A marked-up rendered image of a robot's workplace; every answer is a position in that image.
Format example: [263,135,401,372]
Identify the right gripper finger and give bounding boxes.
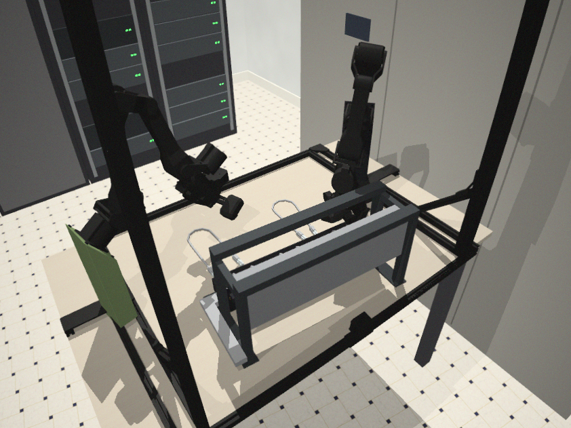
[352,208,370,221]
[342,214,356,225]

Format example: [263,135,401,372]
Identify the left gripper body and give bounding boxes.
[182,180,244,220]

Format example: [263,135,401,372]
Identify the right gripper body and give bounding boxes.
[321,182,372,223]

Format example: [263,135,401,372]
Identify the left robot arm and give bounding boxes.
[75,83,229,253]

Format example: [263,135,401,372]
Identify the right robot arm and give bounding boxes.
[323,42,387,201]

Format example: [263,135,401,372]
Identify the grey network cables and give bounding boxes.
[272,199,318,240]
[187,228,244,277]

